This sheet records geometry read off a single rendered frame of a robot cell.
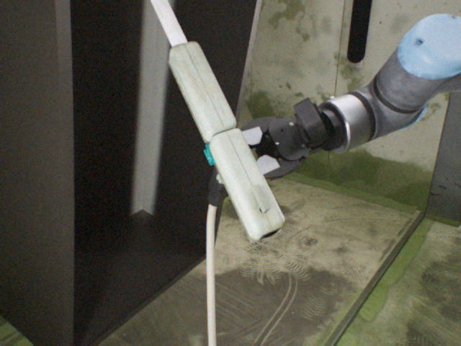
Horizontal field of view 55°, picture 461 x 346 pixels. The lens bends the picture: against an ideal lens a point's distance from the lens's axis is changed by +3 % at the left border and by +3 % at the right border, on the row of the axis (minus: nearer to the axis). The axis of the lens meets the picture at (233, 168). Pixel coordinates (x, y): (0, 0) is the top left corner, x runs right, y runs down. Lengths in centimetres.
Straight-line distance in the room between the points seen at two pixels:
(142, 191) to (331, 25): 169
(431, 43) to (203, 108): 32
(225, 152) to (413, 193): 238
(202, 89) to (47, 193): 42
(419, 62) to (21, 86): 65
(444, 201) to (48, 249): 233
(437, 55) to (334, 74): 223
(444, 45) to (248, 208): 34
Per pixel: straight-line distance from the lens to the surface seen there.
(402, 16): 271
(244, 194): 56
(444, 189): 284
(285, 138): 66
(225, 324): 189
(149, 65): 144
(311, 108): 60
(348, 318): 198
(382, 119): 74
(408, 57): 67
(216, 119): 60
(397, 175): 288
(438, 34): 68
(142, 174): 161
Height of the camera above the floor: 132
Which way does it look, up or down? 23 degrees down
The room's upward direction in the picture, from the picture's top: straight up
